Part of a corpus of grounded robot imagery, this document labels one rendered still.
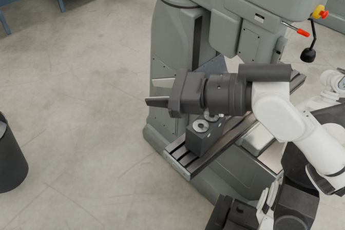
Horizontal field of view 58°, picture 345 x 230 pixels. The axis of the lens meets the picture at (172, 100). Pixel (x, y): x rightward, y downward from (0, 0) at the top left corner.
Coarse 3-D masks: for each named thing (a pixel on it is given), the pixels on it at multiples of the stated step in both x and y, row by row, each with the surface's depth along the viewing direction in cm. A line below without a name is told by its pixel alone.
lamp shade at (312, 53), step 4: (308, 48) 160; (304, 52) 160; (308, 52) 158; (312, 52) 158; (300, 56) 163; (304, 56) 160; (308, 56) 159; (312, 56) 158; (304, 60) 161; (308, 60) 160; (312, 60) 160
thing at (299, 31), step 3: (282, 21) 142; (285, 24) 141; (288, 24) 140; (291, 27) 139; (294, 27) 139; (297, 30) 137; (300, 30) 137; (303, 30) 136; (300, 33) 137; (303, 33) 136; (306, 33) 135; (309, 33) 135; (306, 36) 136
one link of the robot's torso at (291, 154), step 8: (328, 96) 111; (304, 104) 108; (312, 104) 106; (320, 104) 106; (328, 104) 109; (336, 104) 114; (288, 144) 115; (288, 152) 114; (296, 152) 111; (288, 160) 114; (296, 160) 111; (304, 160) 110; (288, 168) 114; (296, 168) 112; (304, 168) 111; (288, 176) 116; (296, 176) 114; (304, 176) 111; (304, 184) 116; (312, 184) 111; (344, 192) 106
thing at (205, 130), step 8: (208, 112) 180; (200, 120) 176; (208, 120) 176; (216, 120) 176; (224, 120) 181; (192, 128) 173; (200, 128) 172; (208, 128) 173; (216, 128) 177; (192, 136) 174; (200, 136) 170; (208, 136) 174; (216, 136) 184; (192, 144) 180; (200, 144) 173; (208, 144) 181; (200, 152) 178
